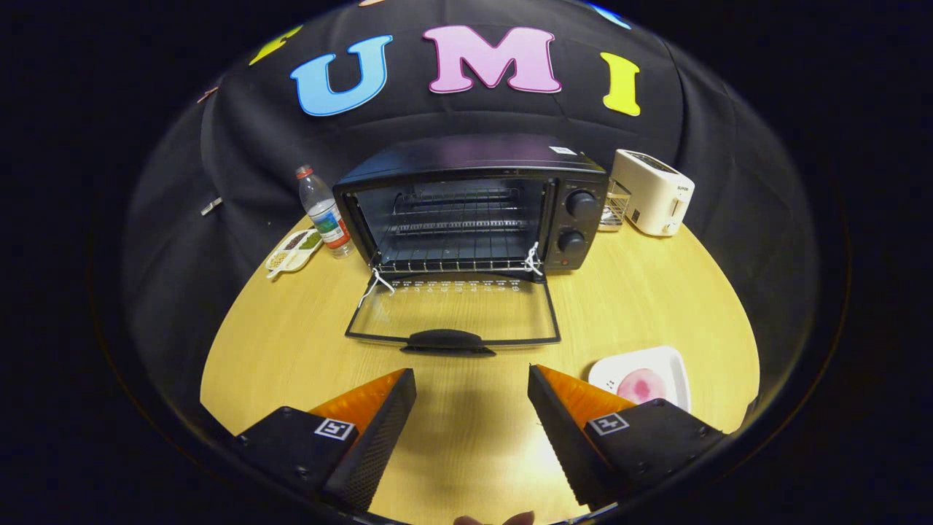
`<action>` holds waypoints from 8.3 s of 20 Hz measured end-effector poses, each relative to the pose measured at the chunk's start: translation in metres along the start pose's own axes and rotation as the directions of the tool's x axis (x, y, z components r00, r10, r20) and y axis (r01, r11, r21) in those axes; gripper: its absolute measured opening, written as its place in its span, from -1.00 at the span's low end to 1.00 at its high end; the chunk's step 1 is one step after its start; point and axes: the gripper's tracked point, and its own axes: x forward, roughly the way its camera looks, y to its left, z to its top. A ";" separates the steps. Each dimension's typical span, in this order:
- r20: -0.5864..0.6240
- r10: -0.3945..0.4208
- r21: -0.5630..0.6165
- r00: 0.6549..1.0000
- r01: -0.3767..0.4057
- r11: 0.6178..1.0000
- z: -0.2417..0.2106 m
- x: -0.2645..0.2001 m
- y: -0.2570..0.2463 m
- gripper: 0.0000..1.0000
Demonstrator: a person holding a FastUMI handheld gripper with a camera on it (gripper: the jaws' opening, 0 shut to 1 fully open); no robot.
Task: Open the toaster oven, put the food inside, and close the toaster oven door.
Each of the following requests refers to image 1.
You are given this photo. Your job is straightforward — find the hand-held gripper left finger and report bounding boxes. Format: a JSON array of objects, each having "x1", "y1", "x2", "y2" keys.
[{"x1": 235, "y1": 367, "x2": 418, "y2": 513}]

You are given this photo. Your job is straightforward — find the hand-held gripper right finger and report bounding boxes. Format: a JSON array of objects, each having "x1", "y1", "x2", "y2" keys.
[{"x1": 528, "y1": 364, "x2": 726, "y2": 511}]

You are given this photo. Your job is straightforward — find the pink round food slice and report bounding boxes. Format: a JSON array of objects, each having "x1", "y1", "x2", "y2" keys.
[{"x1": 617, "y1": 368, "x2": 668, "y2": 405}]

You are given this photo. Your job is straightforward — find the white square plate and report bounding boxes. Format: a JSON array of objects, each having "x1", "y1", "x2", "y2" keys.
[{"x1": 587, "y1": 346, "x2": 692, "y2": 413}]

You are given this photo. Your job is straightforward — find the black toaster oven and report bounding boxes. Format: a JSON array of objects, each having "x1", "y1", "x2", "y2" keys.
[{"x1": 332, "y1": 133, "x2": 609, "y2": 357}]

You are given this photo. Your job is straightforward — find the white toaster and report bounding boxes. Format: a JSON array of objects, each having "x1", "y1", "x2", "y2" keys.
[{"x1": 609, "y1": 149, "x2": 695, "y2": 237}]

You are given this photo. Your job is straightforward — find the white divided snack dish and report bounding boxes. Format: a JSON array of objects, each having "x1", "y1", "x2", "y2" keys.
[{"x1": 265, "y1": 227, "x2": 324, "y2": 279}]

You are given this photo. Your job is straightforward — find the clear plastic water bottle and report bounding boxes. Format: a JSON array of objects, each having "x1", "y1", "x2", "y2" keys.
[{"x1": 295, "y1": 165, "x2": 356, "y2": 259}]

